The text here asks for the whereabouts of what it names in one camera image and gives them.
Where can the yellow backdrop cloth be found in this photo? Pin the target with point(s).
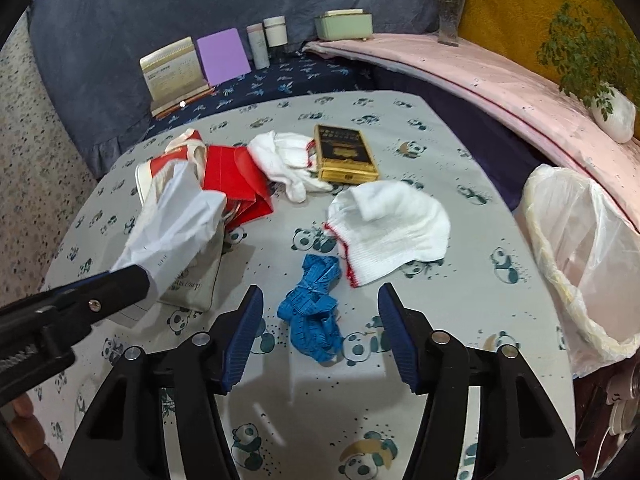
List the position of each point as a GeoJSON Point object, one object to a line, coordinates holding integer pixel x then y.
{"type": "Point", "coordinates": [500, 15]}

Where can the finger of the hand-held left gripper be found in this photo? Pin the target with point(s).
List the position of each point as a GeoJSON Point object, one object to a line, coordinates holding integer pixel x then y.
{"type": "Point", "coordinates": [100, 280]}
{"type": "Point", "coordinates": [115, 295]}

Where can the white cosmetic bottle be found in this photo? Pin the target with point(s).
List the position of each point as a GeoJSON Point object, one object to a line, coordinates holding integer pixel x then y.
{"type": "Point", "coordinates": [257, 47]}

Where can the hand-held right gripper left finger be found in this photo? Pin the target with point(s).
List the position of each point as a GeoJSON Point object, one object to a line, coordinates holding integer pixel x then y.
{"type": "Point", "coordinates": [245, 335]}

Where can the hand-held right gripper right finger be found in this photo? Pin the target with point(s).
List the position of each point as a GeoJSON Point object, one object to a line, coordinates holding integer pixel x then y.
{"type": "Point", "coordinates": [397, 335]}

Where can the white plastic trash bag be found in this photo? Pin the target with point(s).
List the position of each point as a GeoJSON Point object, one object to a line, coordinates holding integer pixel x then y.
{"type": "Point", "coordinates": [590, 240]}

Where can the person's left hand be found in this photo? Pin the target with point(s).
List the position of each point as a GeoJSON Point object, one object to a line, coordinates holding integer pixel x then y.
{"type": "Point", "coordinates": [27, 415]}

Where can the pink printed cloth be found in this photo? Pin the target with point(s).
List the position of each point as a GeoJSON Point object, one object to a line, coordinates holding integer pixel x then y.
{"type": "Point", "coordinates": [475, 75]}

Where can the dark purple cloth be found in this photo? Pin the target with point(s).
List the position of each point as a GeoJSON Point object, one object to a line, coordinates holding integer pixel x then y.
{"type": "Point", "coordinates": [475, 135]}

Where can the white power strip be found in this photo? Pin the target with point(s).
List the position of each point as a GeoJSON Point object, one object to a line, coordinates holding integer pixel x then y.
{"type": "Point", "coordinates": [617, 395]}

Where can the glass vase with pink flowers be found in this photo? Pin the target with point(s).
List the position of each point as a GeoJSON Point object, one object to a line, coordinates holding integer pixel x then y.
{"type": "Point", "coordinates": [450, 20]}

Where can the red and white paper cup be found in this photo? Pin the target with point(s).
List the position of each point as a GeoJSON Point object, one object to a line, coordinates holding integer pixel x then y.
{"type": "Point", "coordinates": [240, 180]}

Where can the blue backdrop cloth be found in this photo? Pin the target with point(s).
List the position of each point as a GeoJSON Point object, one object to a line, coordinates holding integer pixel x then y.
{"type": "Point", "coordinates": [150, 10]}

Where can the white jar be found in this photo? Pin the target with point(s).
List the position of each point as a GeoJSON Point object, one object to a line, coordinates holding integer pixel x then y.
{"type": "Point", "coordinates": [275, 32]}

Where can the navy printed cloth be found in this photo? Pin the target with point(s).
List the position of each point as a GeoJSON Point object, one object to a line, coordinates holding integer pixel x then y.
{"type": "Point", "coordinates": [300, 80]}

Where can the gold black box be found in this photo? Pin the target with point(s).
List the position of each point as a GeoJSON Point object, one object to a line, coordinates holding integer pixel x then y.
{"type": "Point", "coordinates": [345, 152]}

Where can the potted plant in white pot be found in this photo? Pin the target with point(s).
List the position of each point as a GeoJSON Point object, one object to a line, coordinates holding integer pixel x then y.
{"type": "Point", "coordinates": [617, 117]}

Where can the green tissue box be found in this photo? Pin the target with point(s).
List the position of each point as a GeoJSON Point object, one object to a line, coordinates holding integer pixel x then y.
{"type": "Point", "coordinates": [345, 27]}

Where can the desk calendar on wooden stand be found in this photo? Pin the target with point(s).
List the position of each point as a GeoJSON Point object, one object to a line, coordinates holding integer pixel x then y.
{"type": "Point", "coordinates": [170, 75]}

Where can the white paper bag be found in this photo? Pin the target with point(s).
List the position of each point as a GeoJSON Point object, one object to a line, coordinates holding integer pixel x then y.
{"type": "Point", "coordinates": [170, 220]}

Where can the purple card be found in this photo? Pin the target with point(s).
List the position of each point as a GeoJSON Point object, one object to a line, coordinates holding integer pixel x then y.
{"type": "Point", "coordinates": [222, 57]}

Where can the white knit glove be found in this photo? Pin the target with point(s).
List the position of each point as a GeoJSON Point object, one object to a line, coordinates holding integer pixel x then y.
{"type": "Point", "coordinates": [280, 157]}

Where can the white glove with red trim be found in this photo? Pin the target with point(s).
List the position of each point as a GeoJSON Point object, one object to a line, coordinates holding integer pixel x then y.
{"type": "Point", "coordinates": [395, 235]}

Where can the blue measuring tape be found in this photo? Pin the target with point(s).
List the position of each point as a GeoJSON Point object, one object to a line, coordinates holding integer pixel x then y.
{"type": "Point", "coordinates": [310, 310]}

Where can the beige cloth pouch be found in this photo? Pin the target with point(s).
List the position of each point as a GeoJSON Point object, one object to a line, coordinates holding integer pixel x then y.
{"type": "Point", "coordinates": [195, 280]}

